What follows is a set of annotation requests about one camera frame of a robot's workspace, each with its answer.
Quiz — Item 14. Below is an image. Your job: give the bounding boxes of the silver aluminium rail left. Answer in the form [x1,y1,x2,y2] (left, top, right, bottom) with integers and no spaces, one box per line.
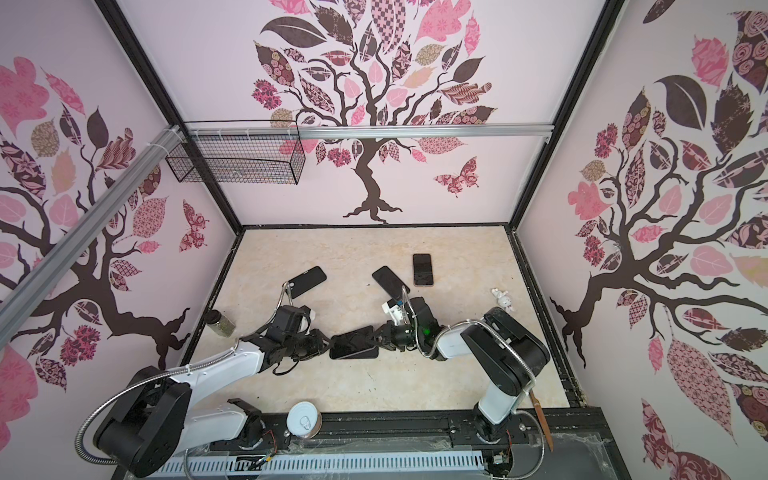
[1,125,183,345]

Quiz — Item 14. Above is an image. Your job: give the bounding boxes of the white round can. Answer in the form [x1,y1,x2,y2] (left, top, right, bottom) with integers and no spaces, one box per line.
[286,401,322,439]

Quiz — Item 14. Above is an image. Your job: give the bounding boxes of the black wire basket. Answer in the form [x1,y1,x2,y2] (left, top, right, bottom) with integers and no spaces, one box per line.
[165,120,306,185]

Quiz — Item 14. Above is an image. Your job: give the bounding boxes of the small white figurine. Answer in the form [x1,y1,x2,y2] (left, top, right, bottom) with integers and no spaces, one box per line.
[491,288,515,315]

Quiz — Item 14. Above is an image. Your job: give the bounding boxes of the glass spice jar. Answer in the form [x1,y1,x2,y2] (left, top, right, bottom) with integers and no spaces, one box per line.
[203,309,235,338]

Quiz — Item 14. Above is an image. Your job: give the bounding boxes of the black smartphone with silver frame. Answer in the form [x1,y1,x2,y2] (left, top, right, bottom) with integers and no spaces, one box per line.
[412,253,434,286]

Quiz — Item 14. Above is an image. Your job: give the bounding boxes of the white slotted cable duct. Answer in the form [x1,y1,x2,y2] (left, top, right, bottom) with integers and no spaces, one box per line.
[150,451,485,479]

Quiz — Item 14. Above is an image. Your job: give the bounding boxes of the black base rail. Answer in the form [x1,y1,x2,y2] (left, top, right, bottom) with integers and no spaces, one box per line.
[110,407,634,480]

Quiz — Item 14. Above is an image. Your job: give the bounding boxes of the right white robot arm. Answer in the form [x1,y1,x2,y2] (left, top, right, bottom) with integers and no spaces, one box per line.
[370,297,551,428]

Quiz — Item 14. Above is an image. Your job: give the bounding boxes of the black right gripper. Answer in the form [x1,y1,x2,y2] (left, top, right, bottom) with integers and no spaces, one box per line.
[367,322,425,351]

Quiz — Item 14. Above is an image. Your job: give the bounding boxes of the brown wooden stick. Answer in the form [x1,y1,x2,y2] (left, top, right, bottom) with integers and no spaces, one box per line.
[529,390,554,452]

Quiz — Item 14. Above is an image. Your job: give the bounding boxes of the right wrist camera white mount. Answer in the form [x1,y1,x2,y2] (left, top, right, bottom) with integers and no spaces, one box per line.
[382,299,410,326]

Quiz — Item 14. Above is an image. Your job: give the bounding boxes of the silver aluminium rail back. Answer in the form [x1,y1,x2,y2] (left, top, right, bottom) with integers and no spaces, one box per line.
[187,123,554,140]

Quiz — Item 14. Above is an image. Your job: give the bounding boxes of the silver aluminium rail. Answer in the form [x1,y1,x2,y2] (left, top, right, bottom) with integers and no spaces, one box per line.
[1,125,183,345]
[187,123,554,140]

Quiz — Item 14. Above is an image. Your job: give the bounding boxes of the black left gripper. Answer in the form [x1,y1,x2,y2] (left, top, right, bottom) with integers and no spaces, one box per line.
[284,329,334,362]

